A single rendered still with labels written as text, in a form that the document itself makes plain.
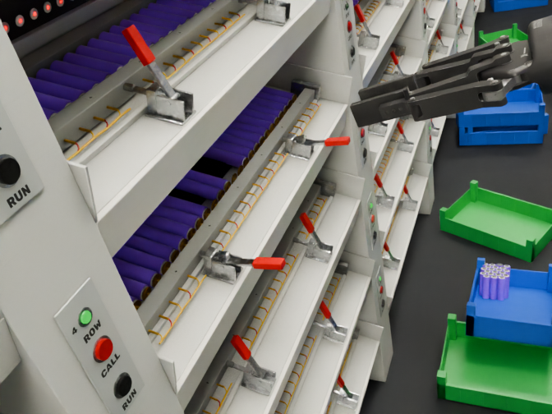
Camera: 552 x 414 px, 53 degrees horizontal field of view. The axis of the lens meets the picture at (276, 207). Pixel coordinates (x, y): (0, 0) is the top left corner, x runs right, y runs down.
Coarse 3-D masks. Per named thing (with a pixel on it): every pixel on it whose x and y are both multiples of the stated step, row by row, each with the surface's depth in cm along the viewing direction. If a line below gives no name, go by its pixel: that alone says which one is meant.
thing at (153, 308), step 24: (312, 96) 94; (288, 120) 86; (264, 144) 81; (264, 168) 78; (240, 192) 72; (216, 216) 68; (192, 240) 64; (192, 264) 62; (168, 288) 59; (144, 312) 56
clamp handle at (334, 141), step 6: (330, 138) 80; (336, 138) 80; (342, 138) 79; (348, 138) 79; (306, 144) 82; (312, 144) 81; (318, 144) 81; (324, 144) 80; (330, 144) 80; (336, 144) 80; (342, 144) 79; (348, 144) 79
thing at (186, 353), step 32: (288, 64) 95; (320, 96) 97; (320, 128) 89; (288, 160) 82; (320, 160) 87; (256, 192) 76; (288, 192) 76; (256, 224) 71; (288, 224) 77; (256, 256) 66; (192, 288) 62; (224, 288) 62; (192, 320) 59; (224, 320) 60; (160, 352) 55; (192, 352) 55; (192, 384) 56
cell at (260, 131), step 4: (232, 124) 85; (236, 124) 85; (240, 124) 85; (244, 124) 85; (248, 124) 85; (240, 128) 85; (244, 128) 85; (248, 128) 85; (252, 128) 85; (256, 128) 85; (260, 128) 85; (264, 128) 85; (256, 132) 84; (260, 132) 84; (264, 132) 84; (264, 136) 85
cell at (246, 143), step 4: (220, 136) 83; (224, 136) 82; (228, 136) 82; (232, 136) 82; (236, 136) 83; (224, 140) 82; (228, 140) 82; (232, 140) 82; (236, 140) 82; (240, 140) 82; (244, 140) 82; (248, 140) 82; (252, 140) 82; (236, 144) 82; (240, 144) 82; (244, 144) 82; (248, 144) 81; (252, 144) 81; (256, 144) 82; (252, 148) 81
